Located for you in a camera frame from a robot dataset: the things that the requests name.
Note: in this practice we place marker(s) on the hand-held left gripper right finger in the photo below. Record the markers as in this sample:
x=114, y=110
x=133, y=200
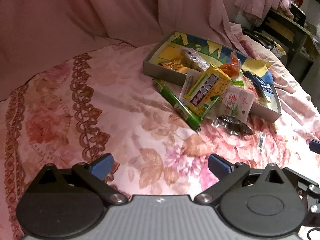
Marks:
x=220, y=167

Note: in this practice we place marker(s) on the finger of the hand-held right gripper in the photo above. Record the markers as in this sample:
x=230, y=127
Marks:
x=300, y=181
x=315, y=147

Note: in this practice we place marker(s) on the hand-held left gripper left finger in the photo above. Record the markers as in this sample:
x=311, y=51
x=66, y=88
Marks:
x=101, y=167

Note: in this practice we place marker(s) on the clear packet of dark snack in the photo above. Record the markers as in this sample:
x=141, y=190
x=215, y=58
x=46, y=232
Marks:
x=233, y=125

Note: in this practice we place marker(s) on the white floral snack packet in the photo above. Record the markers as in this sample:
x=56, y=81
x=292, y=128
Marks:
x=238, y=101

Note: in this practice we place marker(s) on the green stick snack packet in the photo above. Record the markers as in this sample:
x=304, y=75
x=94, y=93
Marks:
x=177, y=102

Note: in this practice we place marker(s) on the yellow and green snack packet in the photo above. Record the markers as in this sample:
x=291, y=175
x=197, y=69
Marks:
x=205, y=90

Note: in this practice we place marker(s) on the blue stick snack packet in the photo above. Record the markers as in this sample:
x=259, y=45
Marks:
x=260, y=82

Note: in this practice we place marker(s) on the orange snack packet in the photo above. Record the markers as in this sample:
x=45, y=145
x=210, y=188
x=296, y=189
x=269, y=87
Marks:
x=230, y=67

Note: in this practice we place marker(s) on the grey box with colourful lining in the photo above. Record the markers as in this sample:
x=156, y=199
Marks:
x=162, y=73

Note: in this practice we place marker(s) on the golden snack packet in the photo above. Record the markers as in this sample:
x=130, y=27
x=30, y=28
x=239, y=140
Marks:
x=173, y=66

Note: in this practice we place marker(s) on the pink floral bedsheet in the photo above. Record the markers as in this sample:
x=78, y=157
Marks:
x=112, y=120

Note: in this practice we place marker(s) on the small clear barcode wrapper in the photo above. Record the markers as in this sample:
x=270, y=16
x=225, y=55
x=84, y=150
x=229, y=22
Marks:
x=261, y=140

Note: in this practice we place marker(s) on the clear pale snack packet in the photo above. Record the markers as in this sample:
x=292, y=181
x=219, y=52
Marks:
x=190, y=80

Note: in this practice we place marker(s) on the clear rice cracker packet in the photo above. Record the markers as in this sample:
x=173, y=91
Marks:
x=195, y=59

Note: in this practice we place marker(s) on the dark wooden desk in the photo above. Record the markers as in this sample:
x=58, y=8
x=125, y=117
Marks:
x=295, y=37

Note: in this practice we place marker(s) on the black box on desk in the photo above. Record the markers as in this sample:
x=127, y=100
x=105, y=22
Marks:
x=298, y=15

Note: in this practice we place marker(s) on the large pink bed curtain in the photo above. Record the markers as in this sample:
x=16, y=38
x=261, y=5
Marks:
x=100, y=12

